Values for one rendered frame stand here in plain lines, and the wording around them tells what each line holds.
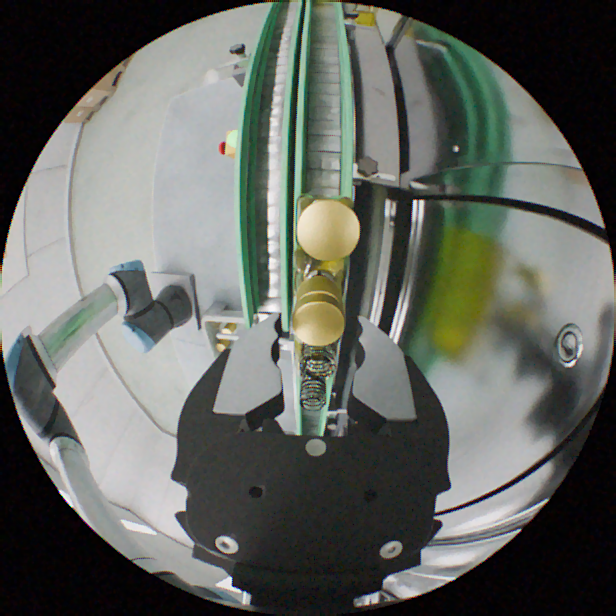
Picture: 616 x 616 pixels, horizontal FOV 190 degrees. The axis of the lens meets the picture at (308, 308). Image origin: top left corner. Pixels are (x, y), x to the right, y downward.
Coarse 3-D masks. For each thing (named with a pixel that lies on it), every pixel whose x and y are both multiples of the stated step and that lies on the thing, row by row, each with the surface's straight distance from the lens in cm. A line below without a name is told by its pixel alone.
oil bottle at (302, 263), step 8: (296, 248) 22; (296, 256) 20; (304, 256) 19; (296, 264) 19; (304, 264) 19; (312, 264) 18; (320, 264) 18; (328, 264) 18; (336, 264) 19; (344, 264) 19; (296, 272) 19; (304, 272) 19; (328, 272) 18; (336, 272) 19; (344, 272) 19; (296, 280) 19; (336, 280) 19; (344, 280) 20; (296, 288) 19; (344, 288) 20; (296, 296) 20
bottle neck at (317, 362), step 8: (304, 344) 19; (328, 344) 18; (304, 352) 18; (312, 352) 17; (320, 352) 17; (328, 352) 17; (304, 360) 17; (312, 360) 20; (320, 360) 20; (328, 360) 17; (304, 368) 18; (312, 368) 19; (320, 368) 19; (328, 368) 18; (312, 376) 19; (320, 376) 18; (328, 376) 19
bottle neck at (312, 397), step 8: (304, 376) 24; (304, 384) 23; (312, 384) 22; (320, 384) 22; (304, 392) 22; (312, 392) 21; (320, 392) 22; (304, 400) 22; (312, 400) 24; (320, 400) 21; (304, 408) 23; (312, 408) 23; (320, 408) 23
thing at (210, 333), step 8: (208, 320) 59; (216, 320) 58; (224, 320) 56; (232, 320) 55; (240, 320) 54; (208, 328) 63; (216, 328) 67; (240, 328) 65; (208, 336) 64; (216, 336) 68; (208, 344) 65; (216, 344) 68; (232, 344) 71; (216, 352) 69
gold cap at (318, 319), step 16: (304, 288) 14; (320, 288) 13; (336, 288) 15; (304, 304) 12; (320, 304) 12; (336, 304) 12; (304, 320) 12; (320, 320) 12; (336, 320) 12; (304, 336) 13; (320, 336) 13; (336, 336) 13
